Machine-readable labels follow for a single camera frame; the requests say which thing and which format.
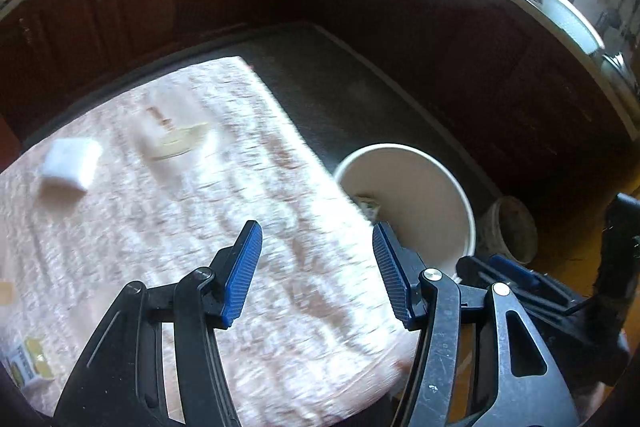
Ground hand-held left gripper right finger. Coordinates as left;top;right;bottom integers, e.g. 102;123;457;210
372;222;581;427

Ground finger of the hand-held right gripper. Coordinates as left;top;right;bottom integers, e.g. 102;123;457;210
457;256;571;333
490;255;583;308

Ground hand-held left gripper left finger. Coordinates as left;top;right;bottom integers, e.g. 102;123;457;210
52;220;264;427

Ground white plastic bucket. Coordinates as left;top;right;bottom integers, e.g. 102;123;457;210
333;143;476;278

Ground pink textured tablecloth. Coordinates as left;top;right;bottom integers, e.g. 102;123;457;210
0;56;421;420

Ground clear plastic bag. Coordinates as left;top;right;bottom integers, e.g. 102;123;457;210
144;106;211;161

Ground white sponge block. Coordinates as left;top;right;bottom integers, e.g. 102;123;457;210
40;138;103;194

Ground small printed packet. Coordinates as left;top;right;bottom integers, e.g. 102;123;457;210
0;336;56;390

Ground grey kitchen countertop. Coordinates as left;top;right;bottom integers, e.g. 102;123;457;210
0;0;640;98

